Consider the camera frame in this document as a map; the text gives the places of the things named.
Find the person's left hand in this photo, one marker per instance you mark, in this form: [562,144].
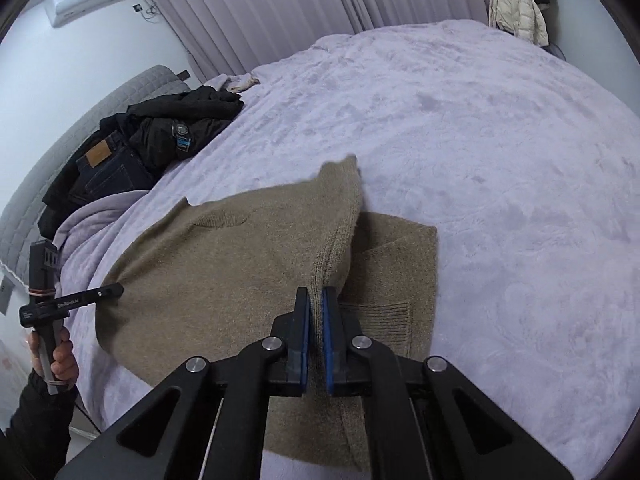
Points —
[65,360]

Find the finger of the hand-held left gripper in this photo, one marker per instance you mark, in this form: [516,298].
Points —
[110,292]

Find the person's left forearm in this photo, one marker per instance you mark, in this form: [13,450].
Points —
[35,430]

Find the white puffer jacket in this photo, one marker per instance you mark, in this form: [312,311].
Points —
[515,5]

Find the grey quilted headboard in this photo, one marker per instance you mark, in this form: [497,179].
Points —
[55,150]

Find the small pale cloth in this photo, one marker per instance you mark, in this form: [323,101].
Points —
[242,82]

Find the brown knit sweater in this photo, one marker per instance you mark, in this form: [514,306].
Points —
[225,260]

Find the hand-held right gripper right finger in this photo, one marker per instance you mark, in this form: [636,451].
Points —
[330,340]

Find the black padded jacket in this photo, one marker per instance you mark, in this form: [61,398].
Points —
[200,110]

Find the grey lavender folded blanket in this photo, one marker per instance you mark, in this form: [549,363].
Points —
[95,220]

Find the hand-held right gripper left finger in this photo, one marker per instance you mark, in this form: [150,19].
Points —
[301,335]

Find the dark blue jeans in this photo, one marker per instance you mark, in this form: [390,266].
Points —
[112,170]

